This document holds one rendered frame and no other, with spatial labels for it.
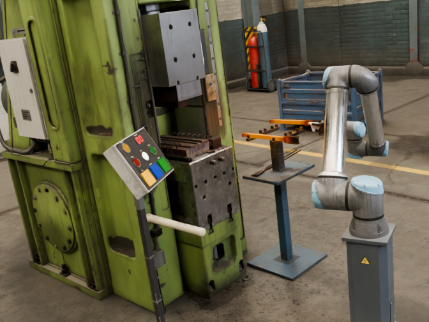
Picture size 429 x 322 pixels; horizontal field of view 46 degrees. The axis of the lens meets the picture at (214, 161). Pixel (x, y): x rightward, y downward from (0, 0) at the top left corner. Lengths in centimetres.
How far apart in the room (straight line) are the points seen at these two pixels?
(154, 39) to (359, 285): 169
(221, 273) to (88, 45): 163
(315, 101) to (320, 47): 524
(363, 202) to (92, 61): 168
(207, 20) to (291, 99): 384
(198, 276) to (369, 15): 864
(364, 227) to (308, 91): 442
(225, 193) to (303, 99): 387
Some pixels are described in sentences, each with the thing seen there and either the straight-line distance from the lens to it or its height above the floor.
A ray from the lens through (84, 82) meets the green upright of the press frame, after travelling 316.
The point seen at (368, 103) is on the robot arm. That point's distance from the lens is 280.
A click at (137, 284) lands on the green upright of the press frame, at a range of 333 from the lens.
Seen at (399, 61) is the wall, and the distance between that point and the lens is 1093.
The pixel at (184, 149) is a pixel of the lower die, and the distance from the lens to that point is 303.
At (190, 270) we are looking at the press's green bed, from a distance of 335.
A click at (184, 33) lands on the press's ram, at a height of 164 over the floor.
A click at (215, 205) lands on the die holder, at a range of 316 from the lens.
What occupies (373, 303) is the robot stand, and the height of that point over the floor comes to 25.
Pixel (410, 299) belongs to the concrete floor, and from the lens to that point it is 327.
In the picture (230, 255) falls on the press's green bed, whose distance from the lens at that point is 345.
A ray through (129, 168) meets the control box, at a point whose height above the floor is 108.
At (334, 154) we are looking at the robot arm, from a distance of 261.
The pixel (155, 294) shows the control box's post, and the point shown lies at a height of 30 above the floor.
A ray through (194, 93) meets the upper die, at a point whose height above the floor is 129.
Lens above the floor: 176
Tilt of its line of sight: 17 degrees down
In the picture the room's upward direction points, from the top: 7 degrees counter-clockwise
